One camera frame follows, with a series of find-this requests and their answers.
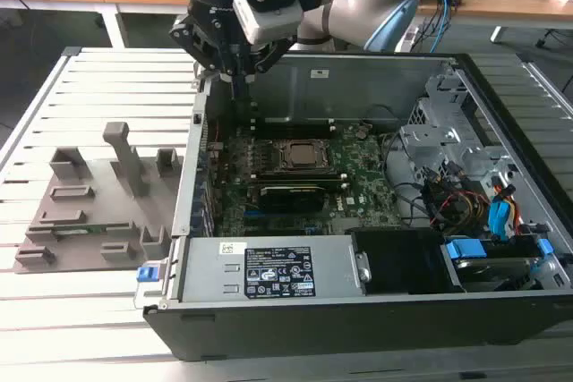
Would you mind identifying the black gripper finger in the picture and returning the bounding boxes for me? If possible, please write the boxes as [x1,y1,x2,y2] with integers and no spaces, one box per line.
[168,16,244,106]
[242,36,297,106]

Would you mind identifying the green RAM stick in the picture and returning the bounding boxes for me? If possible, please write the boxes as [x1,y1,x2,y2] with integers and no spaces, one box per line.
[52,225,109,237]

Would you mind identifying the black RAM slot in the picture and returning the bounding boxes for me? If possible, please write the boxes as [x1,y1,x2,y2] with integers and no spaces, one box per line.
[251,125,338,139]
[250,115,335,126]
[247,179,350,190]
[249,171,347,181]

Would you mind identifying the CPU socket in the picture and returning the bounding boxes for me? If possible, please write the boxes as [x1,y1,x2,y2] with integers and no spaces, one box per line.
[271,137,338,174]

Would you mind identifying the CPU with metal lid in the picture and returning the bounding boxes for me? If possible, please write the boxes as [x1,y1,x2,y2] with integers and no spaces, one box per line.
[288,140,330,166]

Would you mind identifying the black graphics card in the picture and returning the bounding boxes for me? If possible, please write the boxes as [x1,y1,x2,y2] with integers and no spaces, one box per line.
[259,184,325,216]

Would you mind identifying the green motherboard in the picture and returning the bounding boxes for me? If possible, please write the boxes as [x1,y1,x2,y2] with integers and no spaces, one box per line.
[208,124,404,238]

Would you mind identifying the brown parts rack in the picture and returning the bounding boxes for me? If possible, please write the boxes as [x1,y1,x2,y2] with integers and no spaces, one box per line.
[13,121,185,276]

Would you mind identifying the silver metal drive cage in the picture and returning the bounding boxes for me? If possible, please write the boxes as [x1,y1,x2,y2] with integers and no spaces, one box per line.
[397,72,514,189]

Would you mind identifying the grey power supply unit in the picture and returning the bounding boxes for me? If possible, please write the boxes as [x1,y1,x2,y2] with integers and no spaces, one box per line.
[177,235,367,305]

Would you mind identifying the black plastic shroud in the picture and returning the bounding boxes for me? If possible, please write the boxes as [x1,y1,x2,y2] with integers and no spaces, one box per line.
[347,226,466,296]

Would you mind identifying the blue case latch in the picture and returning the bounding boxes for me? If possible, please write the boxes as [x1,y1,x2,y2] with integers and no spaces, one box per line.
[135,265,160,285]

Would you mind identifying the open black PC case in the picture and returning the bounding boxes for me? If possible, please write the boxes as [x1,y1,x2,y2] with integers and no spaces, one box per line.
[142,48,573,363]

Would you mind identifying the hard disk in blue carrier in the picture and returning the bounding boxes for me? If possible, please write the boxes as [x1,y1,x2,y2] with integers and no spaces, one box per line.
[440,235,554,293]

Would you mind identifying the thin black wire loop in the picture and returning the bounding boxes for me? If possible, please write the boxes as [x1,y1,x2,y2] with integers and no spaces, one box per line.
[361,104,405,133]

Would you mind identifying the blue hanging cables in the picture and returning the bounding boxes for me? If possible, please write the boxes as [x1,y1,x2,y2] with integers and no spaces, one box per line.
[428,0,454,53]

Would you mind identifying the red yellow black wire bundle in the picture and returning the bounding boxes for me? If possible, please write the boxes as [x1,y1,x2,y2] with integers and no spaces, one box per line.
[422,166,493,232]

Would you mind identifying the blue flat wire connector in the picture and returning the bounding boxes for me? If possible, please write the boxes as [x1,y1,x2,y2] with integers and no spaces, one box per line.
[487,174,523,243]

